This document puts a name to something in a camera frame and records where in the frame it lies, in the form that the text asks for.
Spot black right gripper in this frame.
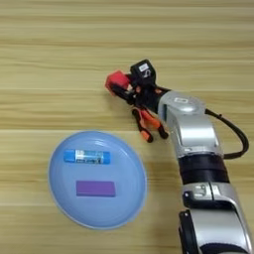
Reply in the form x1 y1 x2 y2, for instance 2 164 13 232
110 74 172 114

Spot red cube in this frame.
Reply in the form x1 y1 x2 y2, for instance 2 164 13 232
104 69 131 96

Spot orange black needle-nose pliers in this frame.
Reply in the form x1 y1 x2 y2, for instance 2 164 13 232
131 106 170 144

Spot blue glue stick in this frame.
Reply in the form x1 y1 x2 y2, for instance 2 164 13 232
63 149 112 166

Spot purple rectangular block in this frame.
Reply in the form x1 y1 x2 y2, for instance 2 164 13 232
75 180 117 198

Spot small black box white label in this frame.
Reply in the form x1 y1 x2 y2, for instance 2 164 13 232
129 59 157 86

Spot light blue round plate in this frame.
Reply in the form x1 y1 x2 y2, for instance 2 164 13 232
48 130 148 231

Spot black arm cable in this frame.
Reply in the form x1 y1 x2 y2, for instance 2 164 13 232
204 107 250 161

